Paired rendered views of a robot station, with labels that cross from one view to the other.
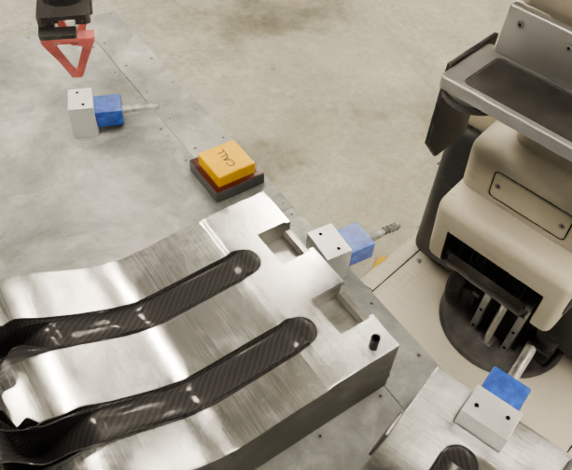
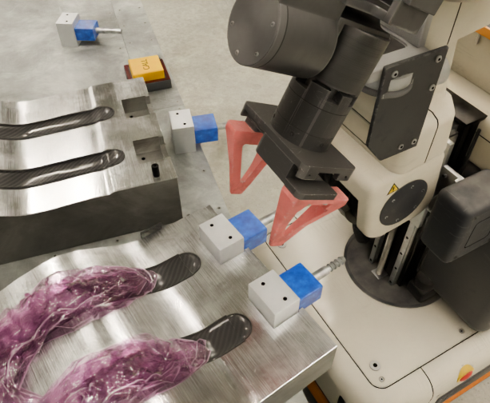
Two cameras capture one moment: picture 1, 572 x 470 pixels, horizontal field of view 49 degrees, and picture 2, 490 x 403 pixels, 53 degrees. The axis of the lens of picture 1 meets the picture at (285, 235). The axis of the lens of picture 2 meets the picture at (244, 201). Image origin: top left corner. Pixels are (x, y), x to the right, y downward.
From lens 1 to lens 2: 0.39 m
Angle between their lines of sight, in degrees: 13
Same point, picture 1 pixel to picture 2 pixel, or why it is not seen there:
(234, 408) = (41, 193)
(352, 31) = not seen: hidden behind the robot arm
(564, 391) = (430, 325)
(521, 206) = (350, 124)
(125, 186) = (77, 77)
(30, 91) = (49, 17)
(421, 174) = not seen: hidden behind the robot
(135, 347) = not seen: outside the picture
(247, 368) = (66, 173)
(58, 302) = not seen: outside the picture
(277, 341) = (95, 162)
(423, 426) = (174, 237)
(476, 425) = (206, 239)
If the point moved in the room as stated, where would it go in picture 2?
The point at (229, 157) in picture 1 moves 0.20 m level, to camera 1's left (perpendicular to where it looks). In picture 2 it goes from (147, 64) to (59, 46)
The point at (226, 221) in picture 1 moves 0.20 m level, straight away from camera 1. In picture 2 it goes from (105, 89) to (145, 30)
